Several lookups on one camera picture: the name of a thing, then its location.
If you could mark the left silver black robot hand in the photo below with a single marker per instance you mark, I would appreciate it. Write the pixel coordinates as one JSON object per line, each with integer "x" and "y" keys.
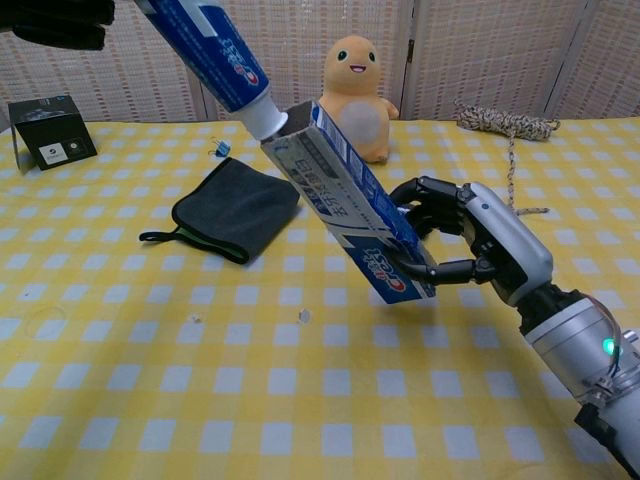
{"x": 55, "y": 22}

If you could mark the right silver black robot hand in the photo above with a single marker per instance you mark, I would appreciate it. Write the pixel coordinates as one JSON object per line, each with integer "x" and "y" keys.
{"x": 505, "y": 235}

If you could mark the blue toothpaste box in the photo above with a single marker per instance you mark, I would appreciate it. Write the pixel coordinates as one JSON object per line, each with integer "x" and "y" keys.
{"x": 345, "y": 215}

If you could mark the blue white toothpaste tube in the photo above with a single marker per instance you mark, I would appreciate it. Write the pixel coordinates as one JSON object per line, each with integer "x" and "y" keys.
{"x": 215, "y": 55}

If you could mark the black cardboard product box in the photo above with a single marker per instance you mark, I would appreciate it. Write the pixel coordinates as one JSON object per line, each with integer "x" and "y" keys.
{"x": 50, "y": 132}

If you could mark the woven bamboo screen panel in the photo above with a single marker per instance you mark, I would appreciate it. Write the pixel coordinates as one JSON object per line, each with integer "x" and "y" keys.
{"x": 300, "y": 50}
{"x": 490, "y": 55}
{"x": 605, "y": 65}
{"x": 125, "y": 75}

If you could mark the blue binder clip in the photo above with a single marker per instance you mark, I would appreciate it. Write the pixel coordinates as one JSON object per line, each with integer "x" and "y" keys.
{"x": 221, "y": 148}

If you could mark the orange plush toy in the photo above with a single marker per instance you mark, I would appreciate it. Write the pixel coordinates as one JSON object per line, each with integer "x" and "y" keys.
{"x": 357, "y": 85}

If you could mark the dark grey folded cloth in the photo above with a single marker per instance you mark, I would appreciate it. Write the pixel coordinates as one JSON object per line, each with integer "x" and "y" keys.
{"x": 235, "y": 210}

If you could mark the yellow white checkered tablecloth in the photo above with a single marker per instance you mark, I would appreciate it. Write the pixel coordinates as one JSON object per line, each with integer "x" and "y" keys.
{"x": 250, "y": 390}

